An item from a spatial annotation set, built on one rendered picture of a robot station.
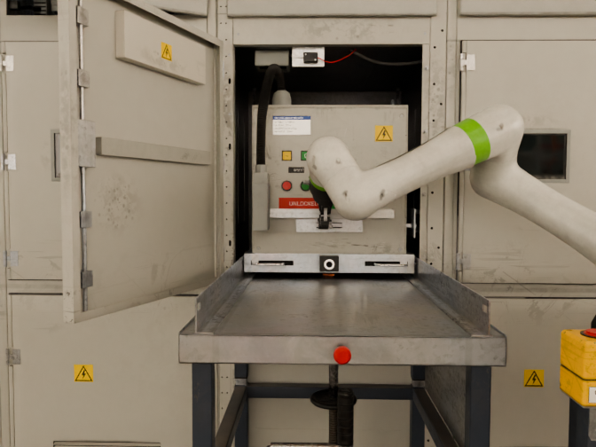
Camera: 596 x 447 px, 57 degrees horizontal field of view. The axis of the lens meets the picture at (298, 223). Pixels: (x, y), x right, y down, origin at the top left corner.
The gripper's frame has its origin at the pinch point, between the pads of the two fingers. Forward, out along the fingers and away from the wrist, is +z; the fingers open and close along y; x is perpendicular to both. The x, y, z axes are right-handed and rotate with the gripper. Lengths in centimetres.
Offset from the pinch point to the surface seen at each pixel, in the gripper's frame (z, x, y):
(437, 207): 0.0, 35.1, -5.5
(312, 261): 11.8, -3.2, 8.0
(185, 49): -37, -39, -33
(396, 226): 7.0, 23.4, -2.2
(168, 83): -35, -43, -23
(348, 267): 12.6, 8.3, 9.6
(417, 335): -47, 16, 48
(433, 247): 6.2, 34.0, 5.2
